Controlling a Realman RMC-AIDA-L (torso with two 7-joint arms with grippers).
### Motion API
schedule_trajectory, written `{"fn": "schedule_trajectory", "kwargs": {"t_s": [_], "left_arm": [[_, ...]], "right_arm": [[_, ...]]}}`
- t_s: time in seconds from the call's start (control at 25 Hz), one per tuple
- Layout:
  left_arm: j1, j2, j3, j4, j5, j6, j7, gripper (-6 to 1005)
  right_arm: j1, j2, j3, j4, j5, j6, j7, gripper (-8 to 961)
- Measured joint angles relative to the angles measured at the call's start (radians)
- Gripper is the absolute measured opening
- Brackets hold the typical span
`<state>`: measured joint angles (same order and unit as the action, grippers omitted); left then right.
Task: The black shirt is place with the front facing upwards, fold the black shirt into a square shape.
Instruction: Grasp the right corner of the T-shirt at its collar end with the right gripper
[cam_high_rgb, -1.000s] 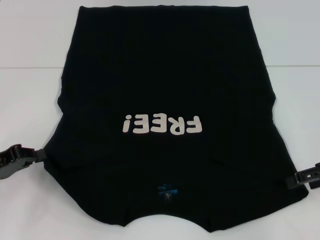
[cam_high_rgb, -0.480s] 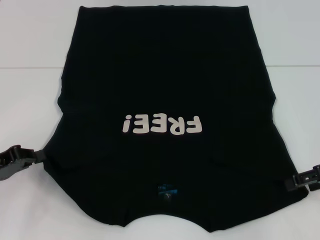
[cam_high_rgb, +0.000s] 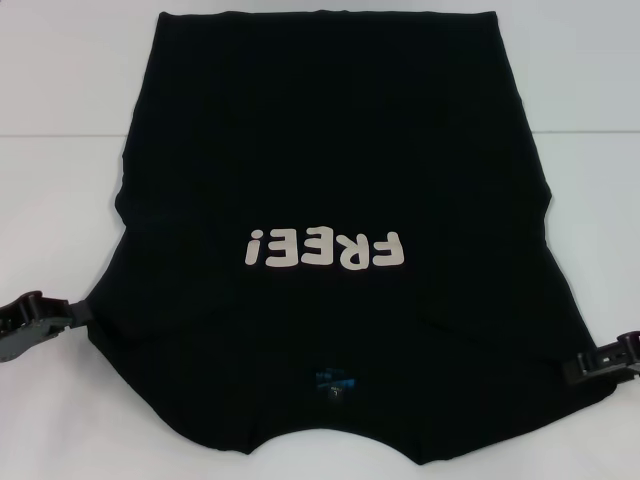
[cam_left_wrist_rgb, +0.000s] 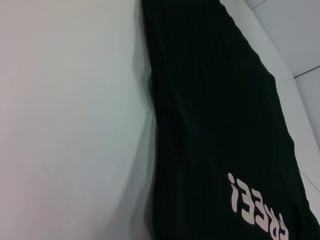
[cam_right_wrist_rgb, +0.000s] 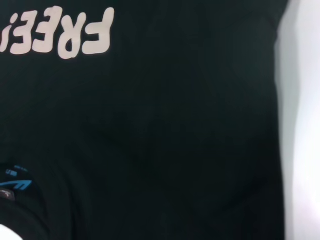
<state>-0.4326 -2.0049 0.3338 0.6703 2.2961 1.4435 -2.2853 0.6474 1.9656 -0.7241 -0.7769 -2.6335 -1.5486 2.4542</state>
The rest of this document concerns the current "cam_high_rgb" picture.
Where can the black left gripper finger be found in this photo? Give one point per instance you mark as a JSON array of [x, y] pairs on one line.
[[80, 311]]

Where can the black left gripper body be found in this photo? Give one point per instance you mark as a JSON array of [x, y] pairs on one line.
[[27, 325]]

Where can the black shirt with FREE print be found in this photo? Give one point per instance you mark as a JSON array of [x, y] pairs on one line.
[[320, 150]]

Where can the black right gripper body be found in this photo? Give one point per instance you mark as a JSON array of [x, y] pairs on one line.
[[634, 360]]

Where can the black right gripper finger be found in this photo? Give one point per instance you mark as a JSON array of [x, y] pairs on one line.
[[600, 364]]

